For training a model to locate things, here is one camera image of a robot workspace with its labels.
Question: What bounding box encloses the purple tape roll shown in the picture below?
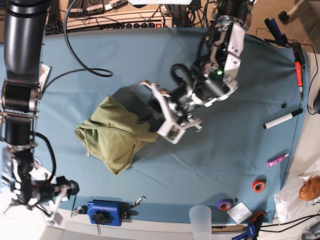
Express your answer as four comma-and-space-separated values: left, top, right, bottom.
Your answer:
216, 199, 233, 211

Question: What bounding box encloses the blue bar clamp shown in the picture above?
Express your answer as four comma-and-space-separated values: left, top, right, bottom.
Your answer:
231, 211, 266, 240

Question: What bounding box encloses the black zip tie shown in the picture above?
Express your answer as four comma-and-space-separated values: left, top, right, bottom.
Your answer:
71, 194, 77, 216

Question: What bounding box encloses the clear plastic cup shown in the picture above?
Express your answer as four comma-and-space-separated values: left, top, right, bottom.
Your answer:
189, 205, 212, 240

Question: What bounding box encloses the white card stack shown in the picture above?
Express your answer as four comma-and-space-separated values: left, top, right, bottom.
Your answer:
30, 157, 42, 175

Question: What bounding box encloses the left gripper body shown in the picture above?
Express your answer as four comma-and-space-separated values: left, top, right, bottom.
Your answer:
140, 80, 202, 132

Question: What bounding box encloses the orange black screwdriver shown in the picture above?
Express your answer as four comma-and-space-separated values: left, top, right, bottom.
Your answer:
291, 41, 306, 102

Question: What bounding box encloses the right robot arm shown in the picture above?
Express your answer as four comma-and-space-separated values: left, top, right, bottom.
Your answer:
0, 0, 79, 221

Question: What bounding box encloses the brown bread item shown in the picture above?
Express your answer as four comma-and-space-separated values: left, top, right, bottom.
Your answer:
299, 176, 320, 201

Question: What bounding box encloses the white black marker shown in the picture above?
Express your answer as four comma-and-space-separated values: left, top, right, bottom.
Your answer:
262, 108, 304, 130

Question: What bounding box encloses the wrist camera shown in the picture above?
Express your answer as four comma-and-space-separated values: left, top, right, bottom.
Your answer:
47, 212, 63, 226
157, 120, 186, 144

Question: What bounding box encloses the white plastic bag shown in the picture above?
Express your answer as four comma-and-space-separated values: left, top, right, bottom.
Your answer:
273, 159, 320, 224

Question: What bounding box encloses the blue clamp block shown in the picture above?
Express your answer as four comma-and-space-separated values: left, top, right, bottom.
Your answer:
87, 200, 123, 227

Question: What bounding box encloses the blue table cloth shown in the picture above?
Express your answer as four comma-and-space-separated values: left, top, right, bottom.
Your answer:
36, 28, 307, 224

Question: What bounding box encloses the olive green t-shirt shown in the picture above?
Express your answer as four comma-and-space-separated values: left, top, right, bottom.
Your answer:
74, 95, 158, 175

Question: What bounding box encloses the pink glue tube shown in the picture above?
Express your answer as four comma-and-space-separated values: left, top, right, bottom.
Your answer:
266, 153, 289, 169

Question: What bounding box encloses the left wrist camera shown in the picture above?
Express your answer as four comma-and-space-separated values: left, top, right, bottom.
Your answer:
157, 120, 186, 144

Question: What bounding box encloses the white paper card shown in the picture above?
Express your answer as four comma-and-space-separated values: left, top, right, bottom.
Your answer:
226, 202, 253, 224

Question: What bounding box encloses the small black clip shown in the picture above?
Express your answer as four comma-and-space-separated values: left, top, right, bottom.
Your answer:
281, 101, 288, 109

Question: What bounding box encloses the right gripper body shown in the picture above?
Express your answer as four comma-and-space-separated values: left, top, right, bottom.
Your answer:
37, 184, 70, 218

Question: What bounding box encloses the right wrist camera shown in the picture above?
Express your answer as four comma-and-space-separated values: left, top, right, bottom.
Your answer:
47, 212, 63, 226

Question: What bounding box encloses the silver carabiner clip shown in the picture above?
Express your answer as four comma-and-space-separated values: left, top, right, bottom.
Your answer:
129, 196, 146, 209

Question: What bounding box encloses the red tape roll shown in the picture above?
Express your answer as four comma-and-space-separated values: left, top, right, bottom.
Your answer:
252, 179, 266, 193

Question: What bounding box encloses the blue black clamp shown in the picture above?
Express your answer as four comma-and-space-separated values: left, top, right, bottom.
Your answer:
264, 18, 290, 48

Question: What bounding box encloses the white power strip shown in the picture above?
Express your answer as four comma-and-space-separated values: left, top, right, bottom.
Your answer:
66, 9, 174, 30

